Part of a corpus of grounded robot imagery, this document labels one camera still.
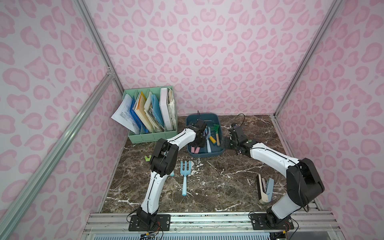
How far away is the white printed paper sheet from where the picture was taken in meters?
0.93

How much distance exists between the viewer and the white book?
3.04 feet

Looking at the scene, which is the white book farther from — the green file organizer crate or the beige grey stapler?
the beige grey stapler

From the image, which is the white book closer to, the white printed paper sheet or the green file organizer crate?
the green file organizer crate

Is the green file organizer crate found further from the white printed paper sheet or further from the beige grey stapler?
the beige grey stapler

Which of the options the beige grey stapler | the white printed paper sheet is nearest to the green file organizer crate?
the white printed paper sheet
